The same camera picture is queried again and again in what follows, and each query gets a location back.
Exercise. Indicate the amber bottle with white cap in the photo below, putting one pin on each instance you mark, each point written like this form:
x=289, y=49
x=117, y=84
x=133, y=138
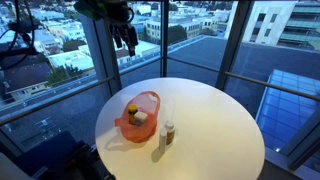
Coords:
x=170, y=133

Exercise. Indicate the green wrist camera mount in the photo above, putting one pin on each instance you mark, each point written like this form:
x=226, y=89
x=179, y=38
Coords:
x=89, y=8

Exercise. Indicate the round white table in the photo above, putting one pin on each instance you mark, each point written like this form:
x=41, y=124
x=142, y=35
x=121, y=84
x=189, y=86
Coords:
x=213, y=133

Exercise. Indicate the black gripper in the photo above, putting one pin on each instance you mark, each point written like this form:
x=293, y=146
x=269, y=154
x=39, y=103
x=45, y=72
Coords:
x=119, y=15

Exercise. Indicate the blue and white container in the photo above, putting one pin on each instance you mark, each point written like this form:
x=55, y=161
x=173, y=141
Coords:
x=141, y=116

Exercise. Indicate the tall white plastic bottle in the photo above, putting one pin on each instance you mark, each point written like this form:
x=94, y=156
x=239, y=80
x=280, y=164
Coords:
x=162, y=140

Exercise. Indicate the orange plastic bag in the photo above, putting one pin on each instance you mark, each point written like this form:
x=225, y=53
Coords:
x=141, y=132

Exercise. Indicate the metal window railing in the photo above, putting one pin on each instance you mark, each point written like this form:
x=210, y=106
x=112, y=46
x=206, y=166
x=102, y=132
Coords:
x=266, y=84

